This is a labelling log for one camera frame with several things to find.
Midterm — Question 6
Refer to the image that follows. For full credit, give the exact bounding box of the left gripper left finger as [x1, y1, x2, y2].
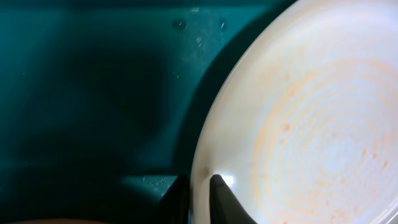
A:
[155, 175, 190, 224]

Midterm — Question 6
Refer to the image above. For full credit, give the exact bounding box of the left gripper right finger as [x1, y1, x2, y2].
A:
[210, 174, 256, 224]

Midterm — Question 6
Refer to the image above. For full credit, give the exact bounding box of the white plate top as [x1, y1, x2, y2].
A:
[191, 0, 397, 223]

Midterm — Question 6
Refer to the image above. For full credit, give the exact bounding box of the teal plastic tray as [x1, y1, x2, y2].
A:
[1, 1, 290, 223]

